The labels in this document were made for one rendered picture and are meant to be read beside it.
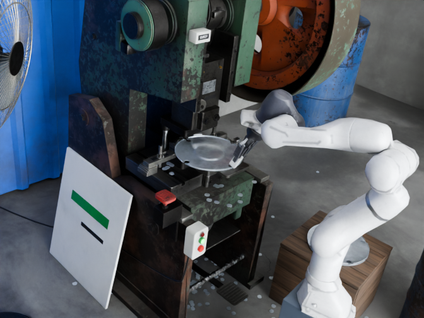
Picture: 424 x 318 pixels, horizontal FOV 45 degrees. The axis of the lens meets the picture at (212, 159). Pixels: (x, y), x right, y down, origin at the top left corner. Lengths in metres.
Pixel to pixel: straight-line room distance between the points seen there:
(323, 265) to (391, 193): 0.39
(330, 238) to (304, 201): 1.66
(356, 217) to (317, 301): 0.40
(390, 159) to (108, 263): 1.37
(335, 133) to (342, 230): 0.32
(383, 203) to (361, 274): 0.77
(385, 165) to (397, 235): 1.79
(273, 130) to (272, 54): 0.63
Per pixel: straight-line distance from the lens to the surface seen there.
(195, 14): 1.83
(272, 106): 1.83
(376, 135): 1.66
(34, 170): 3.30
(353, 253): 2.50
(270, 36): 2.30
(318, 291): 1.97
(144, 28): 1.81
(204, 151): 2.16
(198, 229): 1.99
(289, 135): 1.73
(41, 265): 2.78
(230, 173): 2.06
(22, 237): 2.96
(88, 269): 2.57
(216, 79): 2.09
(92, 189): 2.43
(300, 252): 2.42
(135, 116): 2.23
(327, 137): 1.68
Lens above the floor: 1.86
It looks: 30 degrees down
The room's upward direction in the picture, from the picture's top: 7 degrees clockwise
